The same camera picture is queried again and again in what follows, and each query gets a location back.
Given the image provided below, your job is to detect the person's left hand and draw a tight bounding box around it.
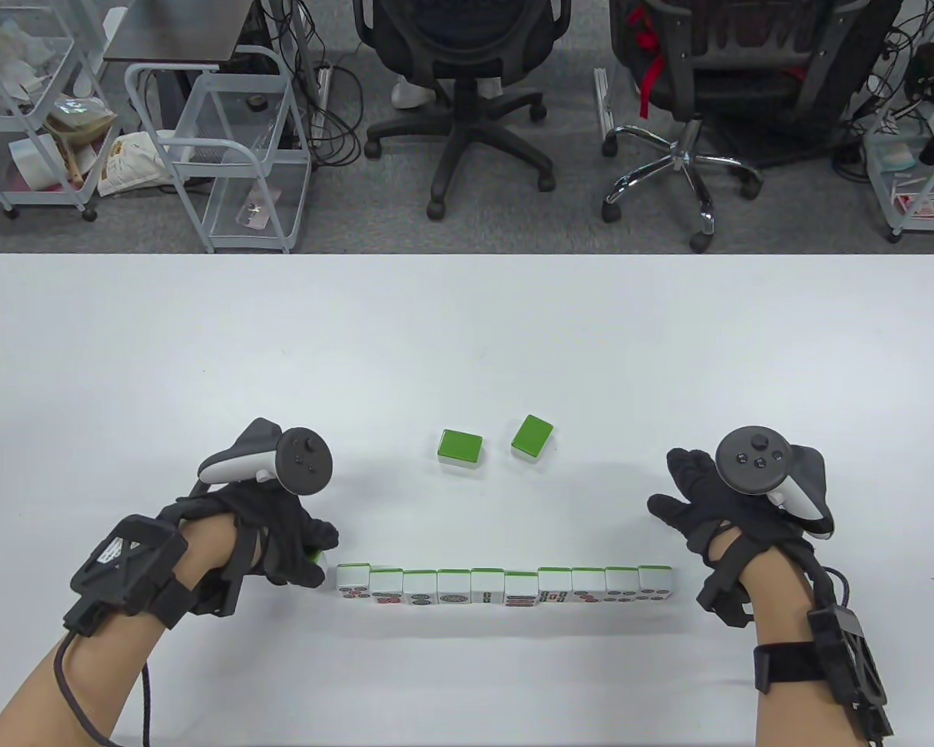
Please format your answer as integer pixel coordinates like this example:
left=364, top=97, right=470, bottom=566
left=226, top=481, right=341, bottom=590

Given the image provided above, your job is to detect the person's right hand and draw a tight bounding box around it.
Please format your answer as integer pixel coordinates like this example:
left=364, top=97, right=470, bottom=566
left=646, top=446, right=836, bottom=566

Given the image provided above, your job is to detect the row of mahjong tiles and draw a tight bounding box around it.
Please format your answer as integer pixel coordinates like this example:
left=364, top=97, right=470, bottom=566
left=335, top=562, right=675, bottom=609

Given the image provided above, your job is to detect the person's right forearm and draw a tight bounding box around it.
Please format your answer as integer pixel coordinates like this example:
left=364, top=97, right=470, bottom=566
left=704, top=545, right=892, bottom=747

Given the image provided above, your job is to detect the person's left forearm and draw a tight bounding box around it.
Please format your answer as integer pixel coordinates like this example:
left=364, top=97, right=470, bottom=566
left=0, top=514, right=269, bottom=747

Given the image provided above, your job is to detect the black white handheld controller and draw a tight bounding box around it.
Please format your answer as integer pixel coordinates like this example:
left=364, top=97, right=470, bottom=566
left=714, top=425, right=834, bottom=543
left=198, top=418, right=335, bottom=496

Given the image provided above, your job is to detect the black glove sensor box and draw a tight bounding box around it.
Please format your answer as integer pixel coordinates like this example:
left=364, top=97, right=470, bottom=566
left=695, top=572, right=754, bottom=627
left=191, top=572, right=242, bottom=618

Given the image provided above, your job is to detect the white printed paper bag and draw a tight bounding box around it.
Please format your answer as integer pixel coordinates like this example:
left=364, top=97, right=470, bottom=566
left=96, top=131, right=178, bottom=198

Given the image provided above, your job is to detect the white power strip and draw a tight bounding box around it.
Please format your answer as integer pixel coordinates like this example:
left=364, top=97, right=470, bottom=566
left=315, top=65, right=335, bottom=142

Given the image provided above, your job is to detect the pink paper sheet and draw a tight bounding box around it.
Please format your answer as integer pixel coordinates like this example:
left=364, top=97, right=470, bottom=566
left=0, top=165, right=75, bottom=194

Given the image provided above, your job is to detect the white paper sheet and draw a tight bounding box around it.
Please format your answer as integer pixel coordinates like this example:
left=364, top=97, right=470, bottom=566
left=8, top=134, right=67, bottom=178

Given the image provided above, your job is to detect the black office chair chrome base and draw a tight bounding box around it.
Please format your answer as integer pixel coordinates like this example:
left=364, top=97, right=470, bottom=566
left=594, top=0, right=906, bottom=254

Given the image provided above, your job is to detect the crinkled snack package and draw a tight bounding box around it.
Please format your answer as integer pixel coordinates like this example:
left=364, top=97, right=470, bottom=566
left=45, top=93, right=119, bottom=150

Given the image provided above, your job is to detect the dark grey desk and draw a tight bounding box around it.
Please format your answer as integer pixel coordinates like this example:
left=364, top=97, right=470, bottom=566
left=103, top=0, right=264, bottom=137

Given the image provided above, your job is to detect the crumpled white plastic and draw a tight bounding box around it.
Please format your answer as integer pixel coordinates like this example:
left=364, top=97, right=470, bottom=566
left=0, top=19, right=51, bottom=88

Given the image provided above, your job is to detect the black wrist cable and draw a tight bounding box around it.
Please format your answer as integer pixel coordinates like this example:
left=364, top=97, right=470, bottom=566
left=51, top=630, right=153, bottom=747
left=816, top=566, right=851, bottom=615

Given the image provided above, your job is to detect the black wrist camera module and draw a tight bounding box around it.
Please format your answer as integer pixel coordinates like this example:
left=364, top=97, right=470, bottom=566
left=62, top=514, right=195, bottom=637
left=752, top=607, right=896, bottom=746

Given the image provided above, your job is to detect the white wire cart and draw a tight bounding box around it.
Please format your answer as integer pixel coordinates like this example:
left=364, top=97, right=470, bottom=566
left=123, top=44, right=314, bottom=255
left=860, top=97, right=934, bottom=244
left=0, top=0, right=104, bottom=224

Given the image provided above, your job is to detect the white metal rail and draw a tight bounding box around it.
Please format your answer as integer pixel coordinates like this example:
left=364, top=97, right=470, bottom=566
left=594, top=68, right=617, bottom=135

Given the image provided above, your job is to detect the red fabric strap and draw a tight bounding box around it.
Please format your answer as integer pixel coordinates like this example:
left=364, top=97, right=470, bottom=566
left=627, top=4, right=672, bottom=121

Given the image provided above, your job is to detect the black floor cable bundle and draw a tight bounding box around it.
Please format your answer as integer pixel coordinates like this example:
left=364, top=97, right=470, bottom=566
left=265, top=0, right=365, bottom=168

